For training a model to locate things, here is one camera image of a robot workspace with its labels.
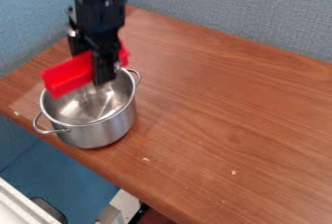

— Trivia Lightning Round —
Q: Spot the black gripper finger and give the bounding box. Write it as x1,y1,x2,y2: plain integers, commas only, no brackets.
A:
68,36,90,56
93,50,121,85

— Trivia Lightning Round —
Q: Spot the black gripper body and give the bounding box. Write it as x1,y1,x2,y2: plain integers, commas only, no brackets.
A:
68,0,128,50

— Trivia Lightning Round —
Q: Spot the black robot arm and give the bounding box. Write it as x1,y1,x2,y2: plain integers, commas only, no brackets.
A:
68,0,128,85

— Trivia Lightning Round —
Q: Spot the stainless steel pot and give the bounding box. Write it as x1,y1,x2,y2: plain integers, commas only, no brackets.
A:
33,69,143,149

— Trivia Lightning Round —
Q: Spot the table leg frame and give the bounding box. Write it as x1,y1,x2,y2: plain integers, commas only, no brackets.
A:
96,188,175,224

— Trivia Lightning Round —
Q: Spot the dark chair part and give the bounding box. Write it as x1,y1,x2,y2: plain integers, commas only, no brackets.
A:
31,197,68,224

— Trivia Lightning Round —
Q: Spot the red block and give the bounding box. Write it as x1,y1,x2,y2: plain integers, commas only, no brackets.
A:
41,43,133,100

